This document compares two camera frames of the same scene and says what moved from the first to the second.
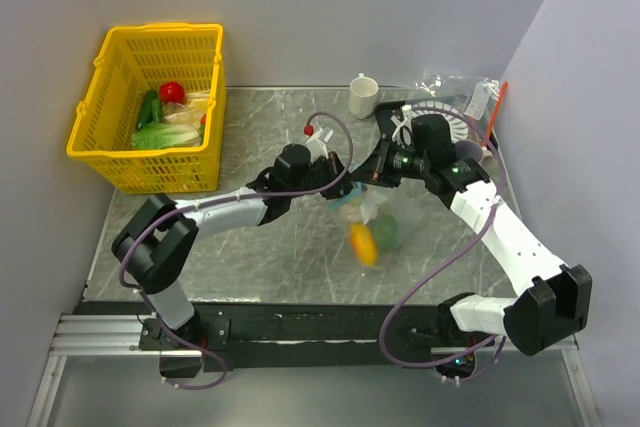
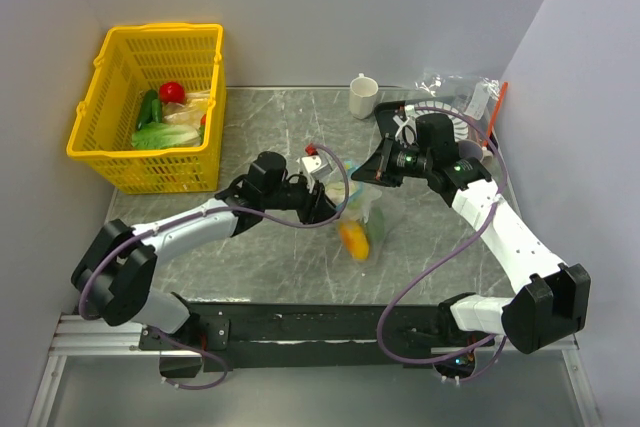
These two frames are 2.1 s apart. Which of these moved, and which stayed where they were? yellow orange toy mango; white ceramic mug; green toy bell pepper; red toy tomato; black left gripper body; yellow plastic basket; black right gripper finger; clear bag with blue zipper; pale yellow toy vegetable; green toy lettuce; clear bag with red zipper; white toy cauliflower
Moved: green toy bell pepper; white toy cauliflower; clear bag with blue zipper; black left gripper body; yellow orange toy mango
Stayed: pale yellow toy vegetable; yellow plastic basket; green toy lettuce; clear bag with red zipper; black right gripper finger; white ceramic mug; red toy tomato
